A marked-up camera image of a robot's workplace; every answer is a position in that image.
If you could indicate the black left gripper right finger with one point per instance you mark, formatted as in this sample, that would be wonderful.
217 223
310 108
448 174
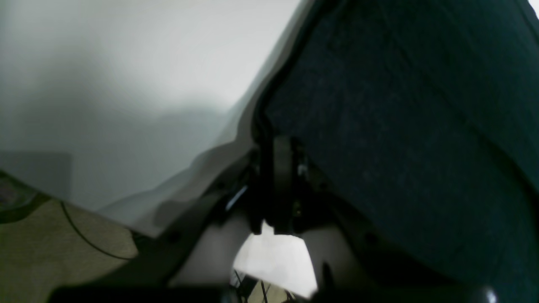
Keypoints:
352 261

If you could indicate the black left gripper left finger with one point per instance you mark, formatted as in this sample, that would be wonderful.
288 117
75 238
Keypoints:
194 256

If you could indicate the black T-shirt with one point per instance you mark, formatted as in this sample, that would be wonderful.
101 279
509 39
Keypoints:
424 114

